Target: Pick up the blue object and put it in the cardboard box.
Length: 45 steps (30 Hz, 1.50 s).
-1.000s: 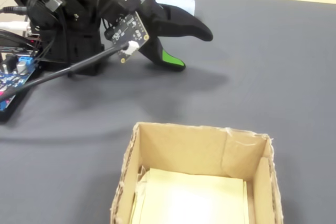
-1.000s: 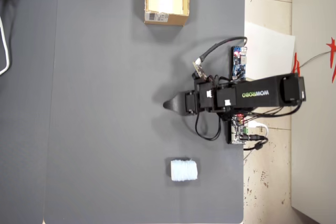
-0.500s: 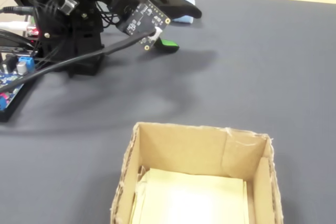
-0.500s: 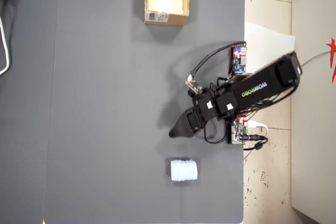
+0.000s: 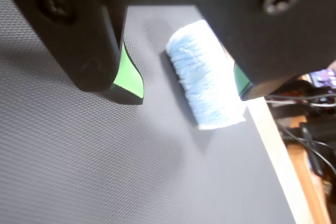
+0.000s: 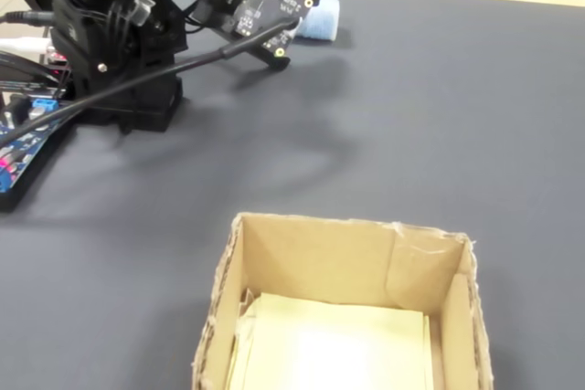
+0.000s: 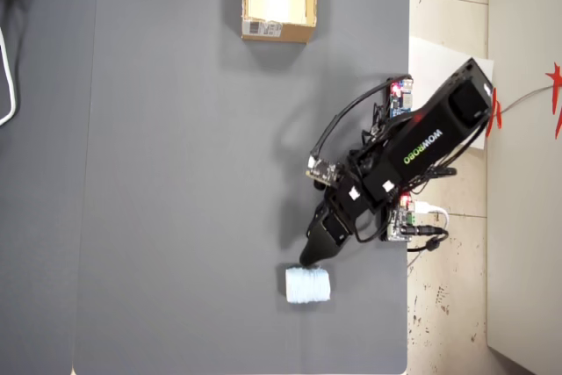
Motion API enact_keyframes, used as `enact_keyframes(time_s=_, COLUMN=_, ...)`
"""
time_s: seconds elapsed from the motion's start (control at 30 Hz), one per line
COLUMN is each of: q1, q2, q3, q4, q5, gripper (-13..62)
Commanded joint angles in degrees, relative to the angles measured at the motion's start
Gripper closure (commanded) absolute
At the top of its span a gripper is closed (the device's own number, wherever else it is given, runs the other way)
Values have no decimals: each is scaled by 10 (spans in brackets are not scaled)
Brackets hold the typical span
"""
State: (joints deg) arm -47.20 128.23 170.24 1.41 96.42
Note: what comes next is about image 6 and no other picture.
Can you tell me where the grey textured mat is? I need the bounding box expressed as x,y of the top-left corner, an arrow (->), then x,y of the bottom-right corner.
0,0 -> 585,390

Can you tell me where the brown cardboard box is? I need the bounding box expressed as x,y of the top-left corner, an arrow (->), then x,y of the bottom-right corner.
190,211 -> 495,390

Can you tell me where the blue circuit board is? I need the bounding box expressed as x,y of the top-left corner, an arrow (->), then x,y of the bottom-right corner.
0,86 -> 74,214

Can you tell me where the thick black camera cable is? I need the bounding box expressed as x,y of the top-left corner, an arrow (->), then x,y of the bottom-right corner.
0,17 -> 303,145

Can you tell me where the black power plug cable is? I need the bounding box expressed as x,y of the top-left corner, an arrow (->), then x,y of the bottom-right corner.
0,9 -> 55,27

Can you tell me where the pale yellow paper sheet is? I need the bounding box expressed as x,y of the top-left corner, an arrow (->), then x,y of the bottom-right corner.
227,291 -> 436,390

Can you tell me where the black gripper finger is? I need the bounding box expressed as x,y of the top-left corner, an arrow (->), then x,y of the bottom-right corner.
248,47 -> 293,73

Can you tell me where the black wrist camera board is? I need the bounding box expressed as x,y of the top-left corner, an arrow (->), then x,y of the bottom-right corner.
231,0 -> 322,59

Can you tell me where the light blue yarn block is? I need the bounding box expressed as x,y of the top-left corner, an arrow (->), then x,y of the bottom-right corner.
294,0 -> 342,42

